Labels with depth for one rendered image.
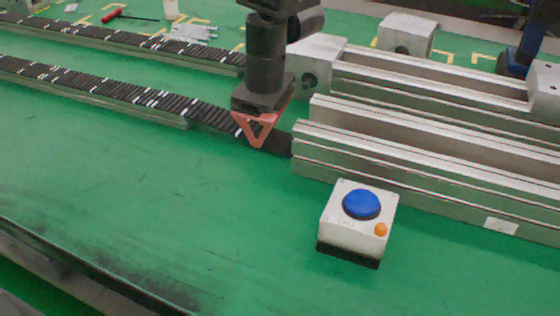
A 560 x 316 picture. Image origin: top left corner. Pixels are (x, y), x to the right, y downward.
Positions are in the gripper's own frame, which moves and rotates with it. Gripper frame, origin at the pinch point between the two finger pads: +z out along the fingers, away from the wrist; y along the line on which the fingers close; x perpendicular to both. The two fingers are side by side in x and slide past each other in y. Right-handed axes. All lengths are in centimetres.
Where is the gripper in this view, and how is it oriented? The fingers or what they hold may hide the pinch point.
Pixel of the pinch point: (262, 133)
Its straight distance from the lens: 67.8
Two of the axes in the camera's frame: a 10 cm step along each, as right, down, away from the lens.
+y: 3.8, -5.9, 7.2
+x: -9.3, -2.7, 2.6
